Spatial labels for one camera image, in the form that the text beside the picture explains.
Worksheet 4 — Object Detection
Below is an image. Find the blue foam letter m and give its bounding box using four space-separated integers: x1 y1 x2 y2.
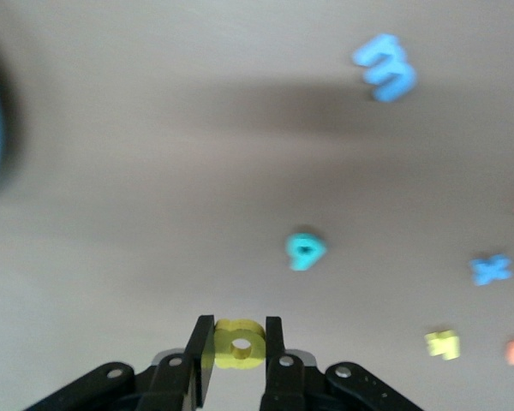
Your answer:
351 33 417 103

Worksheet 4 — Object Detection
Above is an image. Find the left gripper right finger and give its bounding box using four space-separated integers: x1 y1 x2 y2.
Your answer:
259 315 425 411

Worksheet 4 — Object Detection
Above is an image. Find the yellow foam letter k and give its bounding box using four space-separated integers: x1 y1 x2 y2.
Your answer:
423 328 462 360

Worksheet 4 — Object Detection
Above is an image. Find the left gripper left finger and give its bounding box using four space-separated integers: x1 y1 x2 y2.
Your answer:
23 315 216 411

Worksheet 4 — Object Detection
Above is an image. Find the brown table cover sheet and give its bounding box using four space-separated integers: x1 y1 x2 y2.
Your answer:
0 0 514 411

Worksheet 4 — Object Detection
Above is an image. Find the teal foam letter b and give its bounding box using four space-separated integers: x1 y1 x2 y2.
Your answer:
284 230 329 271

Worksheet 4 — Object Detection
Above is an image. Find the yellow foam letter a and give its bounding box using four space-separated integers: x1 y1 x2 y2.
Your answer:
213 319 266 372

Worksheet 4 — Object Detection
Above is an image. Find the blue foam letter x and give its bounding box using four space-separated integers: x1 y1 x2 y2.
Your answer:
469 253 514 287

